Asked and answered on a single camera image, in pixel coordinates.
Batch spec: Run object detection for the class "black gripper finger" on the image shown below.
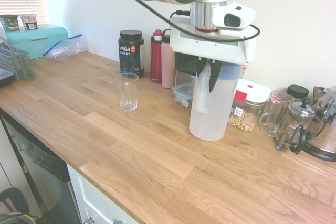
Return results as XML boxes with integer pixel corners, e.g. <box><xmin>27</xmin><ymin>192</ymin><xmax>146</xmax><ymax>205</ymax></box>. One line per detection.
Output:
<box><xmin>195</xmin><ymin>57</ymin><xmax>208</xmax><ymax>77</ymax></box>
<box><xmin>208</xmin><ymin>59</ymin><xmax>222</xmax><ymax>94</ymax></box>

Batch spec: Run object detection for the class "stainless steel electric kettle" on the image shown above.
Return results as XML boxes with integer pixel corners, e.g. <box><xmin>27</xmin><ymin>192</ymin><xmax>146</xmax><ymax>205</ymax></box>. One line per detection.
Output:
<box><xmin>301</xmin><ymin>85</ymin><xmax>336</xmax><ymax>163</ymax></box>

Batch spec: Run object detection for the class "clear glass mug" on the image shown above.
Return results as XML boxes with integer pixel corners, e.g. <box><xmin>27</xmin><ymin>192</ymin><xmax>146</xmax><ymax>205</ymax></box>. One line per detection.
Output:
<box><xmin>259</xmin><ymin>91</ymin><xmax>296</xmax><ymax>138</ymax></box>

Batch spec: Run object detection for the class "black chair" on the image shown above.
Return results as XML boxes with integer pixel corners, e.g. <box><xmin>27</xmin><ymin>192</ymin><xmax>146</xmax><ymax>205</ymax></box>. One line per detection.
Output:
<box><xmin>0</xmin><ymin>187</ymin><xmax>39</xmax><ymax>224</ymax></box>

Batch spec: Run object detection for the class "clear zip plastic bag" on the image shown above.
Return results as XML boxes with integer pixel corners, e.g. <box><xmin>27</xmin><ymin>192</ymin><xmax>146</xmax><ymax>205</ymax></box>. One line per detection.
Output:
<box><xmin>42</xmin><ymin>33</ymin><xmax>90</xmax><ymax>62</ymax></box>

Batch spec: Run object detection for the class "pink water bottle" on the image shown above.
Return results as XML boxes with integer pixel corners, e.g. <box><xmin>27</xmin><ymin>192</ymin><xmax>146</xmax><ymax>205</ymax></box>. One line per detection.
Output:
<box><xmin>160</xmin><ymin>29</ymin><xmax>177</xmax><ymax>89</ymax></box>

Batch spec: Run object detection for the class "jar with black lid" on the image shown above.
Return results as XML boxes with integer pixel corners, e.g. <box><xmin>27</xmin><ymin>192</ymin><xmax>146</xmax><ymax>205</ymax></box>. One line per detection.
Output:
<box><xmin>286</xmin><ymin>84</ymin><xmax>310</xmax><ymax>102</ymax></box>

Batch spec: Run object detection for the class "stainless steel dishwasher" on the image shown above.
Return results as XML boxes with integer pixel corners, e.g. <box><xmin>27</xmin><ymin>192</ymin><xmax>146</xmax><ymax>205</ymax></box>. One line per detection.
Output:
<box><xmin>0</xmin><ymin>108</ymin><xmax>82</xmax><ymax>224</ymax></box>

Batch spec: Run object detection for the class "cereal container white red lid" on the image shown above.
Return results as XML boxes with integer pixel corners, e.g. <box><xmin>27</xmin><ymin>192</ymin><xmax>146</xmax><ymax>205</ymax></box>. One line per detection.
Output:
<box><xmin>226</xmin><ymin>78</ymin><xmax>272</xmax><ymax>133</ymax></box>

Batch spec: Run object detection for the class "dark green shaker bottle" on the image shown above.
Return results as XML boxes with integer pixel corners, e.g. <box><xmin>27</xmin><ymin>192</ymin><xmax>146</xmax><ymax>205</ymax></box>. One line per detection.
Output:
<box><xmin>174</xmin><ymin>51</ymin><xmax>198</xmax><ymax>68</ymax></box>

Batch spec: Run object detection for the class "translucent pitcher with blue lid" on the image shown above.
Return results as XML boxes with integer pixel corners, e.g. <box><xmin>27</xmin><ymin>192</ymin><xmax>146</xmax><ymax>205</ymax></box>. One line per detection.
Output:
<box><xmin>188</xmin><ymin>59</ymin><xmax>242</xmax><ymax>142</ymax></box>

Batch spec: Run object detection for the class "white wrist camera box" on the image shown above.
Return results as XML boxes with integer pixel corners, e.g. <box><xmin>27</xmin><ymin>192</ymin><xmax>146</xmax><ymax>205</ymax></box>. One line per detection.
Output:
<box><xmin>212</xmin><ymin>1</ymin><xmax>257</xmax><ymax>29</ymax></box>

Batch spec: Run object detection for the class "black tray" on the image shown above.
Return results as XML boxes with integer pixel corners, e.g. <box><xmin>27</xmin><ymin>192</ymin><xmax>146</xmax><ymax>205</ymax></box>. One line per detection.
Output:
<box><xmin>0</xmin><ymin>67</ymin><xmax>14</xmax><ymax>89</ymax></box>

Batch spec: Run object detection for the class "clear faceted drinking glass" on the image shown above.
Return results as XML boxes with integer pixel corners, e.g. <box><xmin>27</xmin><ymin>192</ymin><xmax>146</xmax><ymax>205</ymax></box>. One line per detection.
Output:
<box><xmin>114</xmin><ymin>72</ymin><xmax>140</xmax><ymax>113</ymax></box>

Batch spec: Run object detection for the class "green oatmeal cup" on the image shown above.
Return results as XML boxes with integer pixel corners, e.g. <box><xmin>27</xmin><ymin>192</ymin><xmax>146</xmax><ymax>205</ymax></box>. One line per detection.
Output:
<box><xmin>0</xmin><ymin>14</ymin><xmax>20</xmax><ymax>33</ymax></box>

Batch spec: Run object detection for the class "brown oatmeal cup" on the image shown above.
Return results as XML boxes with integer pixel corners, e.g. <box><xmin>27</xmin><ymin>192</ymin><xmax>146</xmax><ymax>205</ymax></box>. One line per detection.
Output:
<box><xmin>19</xmin><ymin>13</ymin><xmax>38</xmax><ymax>31</ymax></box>

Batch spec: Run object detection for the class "clear container with black lid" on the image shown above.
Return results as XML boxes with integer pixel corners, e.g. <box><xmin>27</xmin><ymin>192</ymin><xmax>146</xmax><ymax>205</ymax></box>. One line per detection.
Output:
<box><xmin>175</xmin><ymin>61</ymin><xmax>198</xmax><ymax>89</ymax></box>

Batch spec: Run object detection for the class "grey plastic cutlery basket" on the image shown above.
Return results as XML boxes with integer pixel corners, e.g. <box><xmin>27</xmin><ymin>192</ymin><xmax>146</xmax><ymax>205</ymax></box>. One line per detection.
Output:
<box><xmin>0</xmin><ymin>42</ymin><xmax>36</xmax><ymax>82</ymax></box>

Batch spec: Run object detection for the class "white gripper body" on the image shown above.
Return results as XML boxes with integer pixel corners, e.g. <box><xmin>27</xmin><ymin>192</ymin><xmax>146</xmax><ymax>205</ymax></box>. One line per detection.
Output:
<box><xmin>169</xmin><ymin>15</ymin><xmax>258</xmax><ymax>66</ymax></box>

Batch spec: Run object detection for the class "white cabinet drawer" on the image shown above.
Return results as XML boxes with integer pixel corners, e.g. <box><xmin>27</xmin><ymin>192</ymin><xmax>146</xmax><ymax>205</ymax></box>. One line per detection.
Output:
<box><xmin>66</xmin><ymin>163</ymin><xmax>144</xmax><ymax>224</ymax></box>

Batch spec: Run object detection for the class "glass French press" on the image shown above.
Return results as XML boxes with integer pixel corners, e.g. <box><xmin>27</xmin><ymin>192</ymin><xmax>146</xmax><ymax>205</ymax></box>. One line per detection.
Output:
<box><xmin>275</xmin><ymin>97</ymin><xmax>316</xmax><ymax>155</ymax></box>

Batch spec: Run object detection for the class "red water bottle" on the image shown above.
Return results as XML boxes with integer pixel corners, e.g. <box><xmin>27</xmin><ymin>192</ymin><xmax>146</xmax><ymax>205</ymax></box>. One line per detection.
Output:
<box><xmin>150</xmin><ymin>29</ymin><xmax>164</xmax><ymax>84</ymax></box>

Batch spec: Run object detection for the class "teal bread box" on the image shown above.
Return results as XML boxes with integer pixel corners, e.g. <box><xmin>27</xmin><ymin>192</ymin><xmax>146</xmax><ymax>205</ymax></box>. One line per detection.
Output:
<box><xmin>5</xmin><ymin>23</ymin><xmax>70</xmax><ymax>60</ymax></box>

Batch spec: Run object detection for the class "black protein powder tub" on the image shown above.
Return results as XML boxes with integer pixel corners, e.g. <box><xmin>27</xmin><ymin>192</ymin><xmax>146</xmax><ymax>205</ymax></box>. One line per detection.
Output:
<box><xmin>118</xmin><ymin>29</ymin><xmax>145</xmax><ymax>79</ymax></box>

